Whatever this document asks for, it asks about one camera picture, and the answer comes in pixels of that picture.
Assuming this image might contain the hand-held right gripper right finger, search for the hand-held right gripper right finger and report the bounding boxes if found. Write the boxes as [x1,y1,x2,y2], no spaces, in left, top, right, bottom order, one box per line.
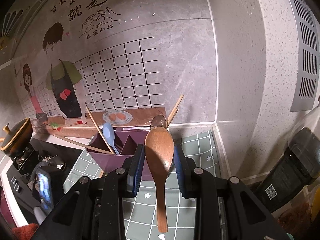
[174,144,289,240]

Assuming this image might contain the grey vent grille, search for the grey vent grille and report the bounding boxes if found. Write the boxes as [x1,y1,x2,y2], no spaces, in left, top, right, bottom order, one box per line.
[282,0,320,113]

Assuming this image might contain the wooden chopstick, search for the wooden chopstick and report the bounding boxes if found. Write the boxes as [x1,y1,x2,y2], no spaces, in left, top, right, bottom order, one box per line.
[54,134,113,155]
[167,108,179,125]
[85,106,115,155]
[166,94,185,127]

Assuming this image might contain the black pot with lid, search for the black pot with lid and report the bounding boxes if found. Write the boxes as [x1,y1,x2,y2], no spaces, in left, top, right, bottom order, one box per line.
[0,117,33,158]

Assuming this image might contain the wooden spoon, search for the wooden spoon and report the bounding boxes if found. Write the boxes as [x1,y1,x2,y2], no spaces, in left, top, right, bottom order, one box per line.
[144,127,175,233]

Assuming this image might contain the red cloth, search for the red cloth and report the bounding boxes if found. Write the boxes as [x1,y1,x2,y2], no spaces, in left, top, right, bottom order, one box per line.
[11,222,39,240]

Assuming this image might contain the green checked table mat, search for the green checked table mat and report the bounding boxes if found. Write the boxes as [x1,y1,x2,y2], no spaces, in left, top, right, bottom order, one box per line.
[62,127,225,240]

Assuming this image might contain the black gas stove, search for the black gas stove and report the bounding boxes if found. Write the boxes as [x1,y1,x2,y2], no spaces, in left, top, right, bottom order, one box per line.
[0,137,93,228]

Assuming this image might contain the purple utensil holder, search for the purple utensil holder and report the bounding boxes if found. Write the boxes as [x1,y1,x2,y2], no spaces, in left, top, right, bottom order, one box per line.
[86,127,177,182]

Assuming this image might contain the blue spoon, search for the blue spoon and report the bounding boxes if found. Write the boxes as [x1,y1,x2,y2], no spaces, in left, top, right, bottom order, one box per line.
[102,122,120,155]

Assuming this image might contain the black spoon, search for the black spoon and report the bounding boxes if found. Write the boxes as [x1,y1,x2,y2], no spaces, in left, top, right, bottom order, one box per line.
[150,114,168,130]

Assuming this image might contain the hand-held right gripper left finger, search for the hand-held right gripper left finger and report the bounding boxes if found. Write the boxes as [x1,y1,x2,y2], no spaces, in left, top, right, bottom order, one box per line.
[30,144,146,240]

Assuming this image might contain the cartoon wall poster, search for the cartoon wall poster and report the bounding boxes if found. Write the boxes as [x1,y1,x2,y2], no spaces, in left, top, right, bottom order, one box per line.
[5,0,167,133]

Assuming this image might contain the dark sauce bottle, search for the dark sauce bottle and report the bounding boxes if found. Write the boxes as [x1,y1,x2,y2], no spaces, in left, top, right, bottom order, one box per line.
[252,127,320,213]

